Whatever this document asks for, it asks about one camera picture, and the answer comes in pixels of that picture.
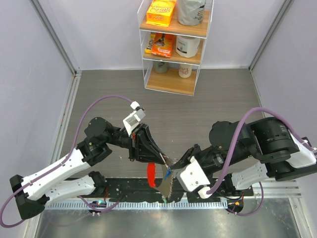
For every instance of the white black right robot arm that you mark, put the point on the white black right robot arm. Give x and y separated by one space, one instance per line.
279 154

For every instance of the orange snack box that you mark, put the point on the orange snack box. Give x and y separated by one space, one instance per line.
163 44
160 12

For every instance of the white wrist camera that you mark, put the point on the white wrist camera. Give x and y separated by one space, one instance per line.
133 120
192 177

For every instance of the white patterned cup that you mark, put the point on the white patterned cup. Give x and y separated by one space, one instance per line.
185 70

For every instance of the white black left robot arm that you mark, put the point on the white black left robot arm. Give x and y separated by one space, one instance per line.
34 192

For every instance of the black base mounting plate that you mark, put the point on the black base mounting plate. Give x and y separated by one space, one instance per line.
138 190

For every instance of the red handled metal key organizer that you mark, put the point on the red handled metal key organizer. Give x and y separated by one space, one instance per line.
164 184

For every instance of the grey white bag top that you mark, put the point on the grey white bag top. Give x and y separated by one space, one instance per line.
190 12

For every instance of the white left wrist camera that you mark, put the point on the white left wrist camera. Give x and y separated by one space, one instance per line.
133 120

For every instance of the white wire wooden shelf rack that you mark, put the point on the white wire wooden shelf rack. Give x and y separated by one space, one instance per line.
171 82

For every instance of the white bag middle shelf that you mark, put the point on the white bag middle shelf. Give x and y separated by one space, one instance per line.
187 46

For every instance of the aluminium frame rail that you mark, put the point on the aluminium frame rail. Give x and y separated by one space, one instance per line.
50 90

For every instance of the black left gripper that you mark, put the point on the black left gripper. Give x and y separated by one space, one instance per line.
142 147

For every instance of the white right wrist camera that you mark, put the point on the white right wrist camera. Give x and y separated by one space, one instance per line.
192 177

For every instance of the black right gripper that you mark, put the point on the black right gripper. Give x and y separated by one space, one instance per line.
185 158

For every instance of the grey green mug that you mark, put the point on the grey green mug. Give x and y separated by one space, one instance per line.
160 66

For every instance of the orange snack box top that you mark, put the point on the orange snack box top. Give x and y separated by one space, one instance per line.
160 12

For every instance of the orange snack box middle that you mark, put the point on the orange snack box middle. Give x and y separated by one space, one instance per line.
163 44

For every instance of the yellow black candy box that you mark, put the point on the yellow black candy box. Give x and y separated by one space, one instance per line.
148 48

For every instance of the slotted white cable duct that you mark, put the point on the slotted white cable duct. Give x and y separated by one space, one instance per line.
78 204

